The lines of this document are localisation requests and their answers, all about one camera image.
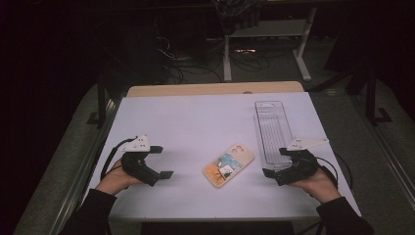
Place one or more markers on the metal floor rail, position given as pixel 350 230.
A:
pixel 391 163
pixel 78 182

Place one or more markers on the wooden table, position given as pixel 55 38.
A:
pixel 212 88

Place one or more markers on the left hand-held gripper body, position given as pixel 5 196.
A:
pixel 138 166

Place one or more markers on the person's left hand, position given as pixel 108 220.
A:
pixel 112 181

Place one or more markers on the black metal stand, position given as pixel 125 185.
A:
pixel 101 104
pixel 371 98

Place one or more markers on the white metal frame desk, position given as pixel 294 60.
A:
pixel 270 28

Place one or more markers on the clear plastic packaging tray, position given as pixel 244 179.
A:
pixel 272 130

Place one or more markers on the person's right hand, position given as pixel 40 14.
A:
pixel 318 186

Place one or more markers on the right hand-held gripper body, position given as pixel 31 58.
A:
pixel 298 166

